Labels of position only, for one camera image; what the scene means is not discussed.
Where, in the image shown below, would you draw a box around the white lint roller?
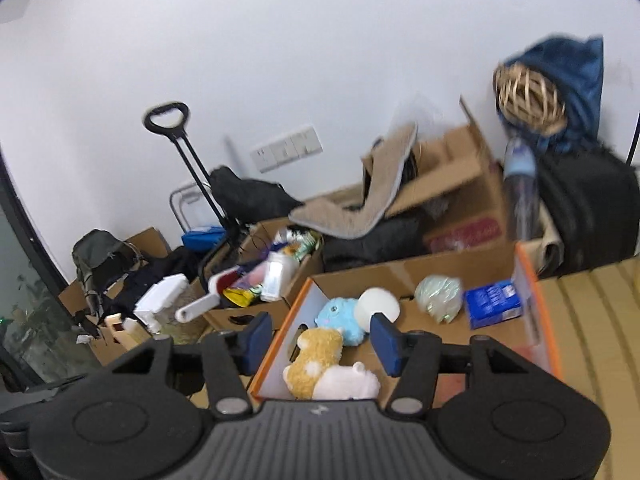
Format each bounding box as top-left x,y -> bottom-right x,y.
175,267 -> 241,323

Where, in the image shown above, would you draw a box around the blue plush toy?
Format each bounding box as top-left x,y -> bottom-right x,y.
314,296 -> 373,347

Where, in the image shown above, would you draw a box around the white wall outlet strip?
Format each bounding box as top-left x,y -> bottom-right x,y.
250,126 -> 322,172

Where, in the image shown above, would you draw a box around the dark cloth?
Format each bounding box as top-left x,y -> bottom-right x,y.
322,215 -> 426,273

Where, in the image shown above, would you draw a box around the big brown cardboard box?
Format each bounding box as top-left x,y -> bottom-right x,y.
57,226 -> 173,321

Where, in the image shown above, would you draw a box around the white foam ball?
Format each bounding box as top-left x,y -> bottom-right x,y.
356,287 -> 401,333

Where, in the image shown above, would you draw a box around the rattan ball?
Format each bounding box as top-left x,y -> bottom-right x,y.
492,62 -> 568,136

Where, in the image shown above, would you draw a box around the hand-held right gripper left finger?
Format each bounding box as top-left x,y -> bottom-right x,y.
112,312 -> 274,418

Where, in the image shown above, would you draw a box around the red cardboard box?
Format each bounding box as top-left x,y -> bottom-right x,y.
249,242 -> 563,403

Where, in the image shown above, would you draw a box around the clear plastic bag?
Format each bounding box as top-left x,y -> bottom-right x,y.
414,275 -> 463,323

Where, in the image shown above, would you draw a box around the beige fleece mat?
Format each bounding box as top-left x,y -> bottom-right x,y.
289,121 -> 418,238

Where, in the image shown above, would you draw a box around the blue water bottle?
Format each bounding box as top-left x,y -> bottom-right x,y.
502,135 -> 541,246

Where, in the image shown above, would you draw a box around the black framed glass door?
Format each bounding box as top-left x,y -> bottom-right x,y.
0,155 -> 106,396

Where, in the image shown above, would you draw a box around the yellow plush toy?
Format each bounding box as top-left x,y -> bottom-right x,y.
282,327 -> 346,401

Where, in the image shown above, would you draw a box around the blue jacket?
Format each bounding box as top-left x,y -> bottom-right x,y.
500,35 -> 606,156

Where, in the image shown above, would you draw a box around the black trolley handle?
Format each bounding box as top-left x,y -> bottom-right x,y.
143,101 -> 236,241

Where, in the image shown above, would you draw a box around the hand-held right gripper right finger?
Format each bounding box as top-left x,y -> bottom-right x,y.
371,312 -> 531,417

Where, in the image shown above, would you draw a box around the black bag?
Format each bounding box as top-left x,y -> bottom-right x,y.
209,165 -> 303,226

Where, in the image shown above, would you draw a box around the blue tissue packet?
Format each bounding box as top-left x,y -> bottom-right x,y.
464,280 -> 523,331

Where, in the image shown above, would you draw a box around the small brown cardboard box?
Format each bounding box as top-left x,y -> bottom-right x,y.
202,217 -> 326,333

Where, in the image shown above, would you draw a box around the yellow snack packet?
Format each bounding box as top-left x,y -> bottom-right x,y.
222,282 -> 263,308

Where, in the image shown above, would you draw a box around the pale pink plush toy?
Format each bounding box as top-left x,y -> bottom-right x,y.
312,361 -> 382,401

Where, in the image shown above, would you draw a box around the black clothes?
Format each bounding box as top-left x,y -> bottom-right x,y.
102,247 -> 206,321

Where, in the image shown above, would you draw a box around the grey green backpack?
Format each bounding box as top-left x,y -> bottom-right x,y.
71,229 -> 143,311

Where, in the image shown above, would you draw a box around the black suitcase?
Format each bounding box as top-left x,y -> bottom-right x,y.
537,142 -> 640,276

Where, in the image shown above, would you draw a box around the large open cardboard box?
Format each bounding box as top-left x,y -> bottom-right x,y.
362,95 -> 516,256

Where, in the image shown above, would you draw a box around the metal step stool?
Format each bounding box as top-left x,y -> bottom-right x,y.
169,185 -> 201,241

